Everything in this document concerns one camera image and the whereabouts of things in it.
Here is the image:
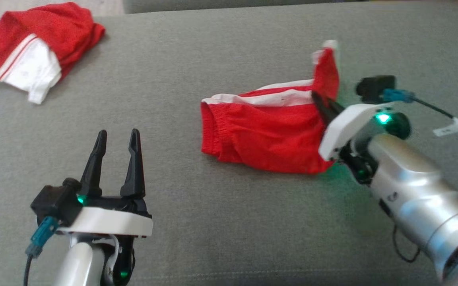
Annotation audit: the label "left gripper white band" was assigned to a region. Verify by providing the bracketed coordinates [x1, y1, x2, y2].
[56, 128, 153, 286]

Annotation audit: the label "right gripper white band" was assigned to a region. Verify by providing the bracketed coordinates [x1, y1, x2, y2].
[312, 91, 411, 185]

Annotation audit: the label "red shorts white stripes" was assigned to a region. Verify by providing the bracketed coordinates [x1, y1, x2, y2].
[200, 40, 340, 175]

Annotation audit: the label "red jersey white sleeves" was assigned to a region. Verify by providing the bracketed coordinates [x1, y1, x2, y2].
[0, 2, 106, 104]

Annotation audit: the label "large grey sofa ottoman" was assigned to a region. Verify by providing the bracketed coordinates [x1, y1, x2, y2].
[0, 0, 458, 286]

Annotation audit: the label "grey sofa seat cushion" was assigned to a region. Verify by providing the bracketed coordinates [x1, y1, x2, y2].
[124, 0, 373, 14]

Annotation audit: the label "right camera cable teal plug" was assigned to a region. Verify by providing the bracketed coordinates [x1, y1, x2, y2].
[382, 88, 458, 142]

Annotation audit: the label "camera cable teal plug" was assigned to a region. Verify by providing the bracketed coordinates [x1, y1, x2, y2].
[23, 216, 59, 286]
[382, 88, 458, 142]

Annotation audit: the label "left camera cable teal plug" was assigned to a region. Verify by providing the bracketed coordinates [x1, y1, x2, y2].
[23, 216, 59, 286]

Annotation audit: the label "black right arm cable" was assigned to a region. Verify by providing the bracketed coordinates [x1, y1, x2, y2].
[392, 224, 421, 263]

